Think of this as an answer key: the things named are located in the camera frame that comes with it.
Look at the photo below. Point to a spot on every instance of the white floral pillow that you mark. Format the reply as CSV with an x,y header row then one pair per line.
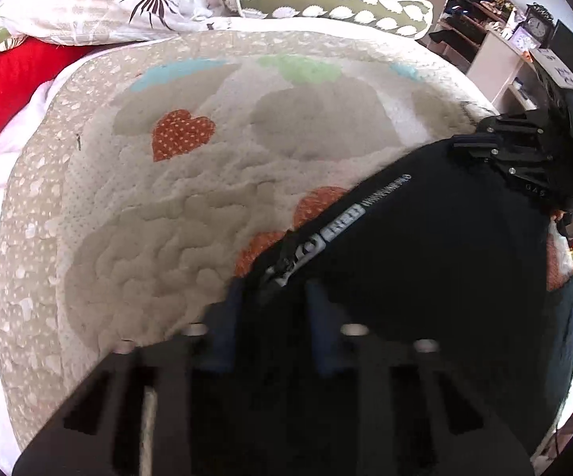
x,y
118,0

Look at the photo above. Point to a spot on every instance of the black ornate clock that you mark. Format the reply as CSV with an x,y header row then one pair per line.
x,y
538,22

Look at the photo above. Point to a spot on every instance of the small white clock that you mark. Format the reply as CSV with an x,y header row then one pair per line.
x,y
525,40

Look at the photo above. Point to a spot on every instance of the black pants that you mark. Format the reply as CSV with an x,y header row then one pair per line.
x,y
440,258

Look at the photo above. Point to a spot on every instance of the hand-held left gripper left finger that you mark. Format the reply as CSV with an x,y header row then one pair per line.
x,y
231,317

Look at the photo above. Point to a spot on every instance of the green hedgehog print pillow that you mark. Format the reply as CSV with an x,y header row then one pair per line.
x,y
326,0

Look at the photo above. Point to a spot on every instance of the beige quilted heart bedspread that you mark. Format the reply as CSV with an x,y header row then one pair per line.
x,y
192,198

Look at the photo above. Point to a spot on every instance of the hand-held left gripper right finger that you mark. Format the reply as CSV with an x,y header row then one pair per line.
x,y
323,327

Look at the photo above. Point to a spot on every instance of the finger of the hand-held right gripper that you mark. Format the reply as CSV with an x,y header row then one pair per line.
x,y
512,124
504,156

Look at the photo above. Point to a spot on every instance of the white shelf unit with clutter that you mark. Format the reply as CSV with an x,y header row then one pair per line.
x,y
464,5

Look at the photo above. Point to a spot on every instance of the red blanket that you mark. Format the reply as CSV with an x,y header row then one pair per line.
x,y
8,89

